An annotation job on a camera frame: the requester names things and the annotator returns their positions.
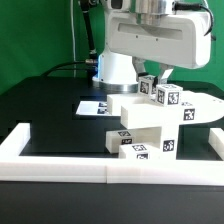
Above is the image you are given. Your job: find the black cable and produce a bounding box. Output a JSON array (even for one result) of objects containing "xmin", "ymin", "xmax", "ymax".
[{"xmin": 40, "ymin": 0, "xmax": 101, "ymax": 78}]

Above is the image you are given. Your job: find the white chair seat part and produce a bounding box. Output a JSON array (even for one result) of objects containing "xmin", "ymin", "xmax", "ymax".
[{"xmin": 126, "ymin": 116, "xmax": 181, "ymax": 160}]

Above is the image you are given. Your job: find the white chair back part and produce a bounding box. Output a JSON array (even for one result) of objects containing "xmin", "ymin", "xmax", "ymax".
[{"xmin": 107, "ymin": 91, "xmax": 224, "ymax": 129}]

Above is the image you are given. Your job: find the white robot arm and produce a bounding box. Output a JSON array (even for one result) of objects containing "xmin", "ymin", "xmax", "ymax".
[{"xmin": 79, "ymin": 0, "xmax": 214, "ymax": 88}]

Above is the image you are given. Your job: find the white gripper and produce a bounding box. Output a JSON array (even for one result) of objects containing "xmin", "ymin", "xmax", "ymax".
[{"xmin": 107, "ymin": 11, "xmax": 211, "ymax": 84}]

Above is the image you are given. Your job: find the white tagged cube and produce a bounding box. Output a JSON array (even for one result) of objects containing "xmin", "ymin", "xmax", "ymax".
[
  {"xmin": 156, "ymin": 84, "xmax": 183, "ymax": 106},
  {"xmin": 138, "ymin": 75, "xmax": 157, "ymax": 96}
]

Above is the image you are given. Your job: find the white sheet with tags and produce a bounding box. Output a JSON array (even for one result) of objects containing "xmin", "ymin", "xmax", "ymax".
[{"xmin": 76, "ymin": 101, "xmax": 108, "ymax": 116}]

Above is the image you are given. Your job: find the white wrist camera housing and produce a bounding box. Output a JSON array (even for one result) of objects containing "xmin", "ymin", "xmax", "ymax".
[{"xmin": 106, "ymin": 0, "xmax": 136, "ymax": 12}]

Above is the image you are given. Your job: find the white cable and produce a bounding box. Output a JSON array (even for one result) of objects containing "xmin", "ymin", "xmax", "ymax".
[{"xmin": 69, "ymin": 0, "xmax": 78, "ymax": 78}]

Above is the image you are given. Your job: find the white U-shaped obstacle frame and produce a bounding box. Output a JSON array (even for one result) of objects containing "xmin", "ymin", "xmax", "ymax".
[{"xmin": 0, "ymin": 123, "xmax": 224, "ymax": 186}]

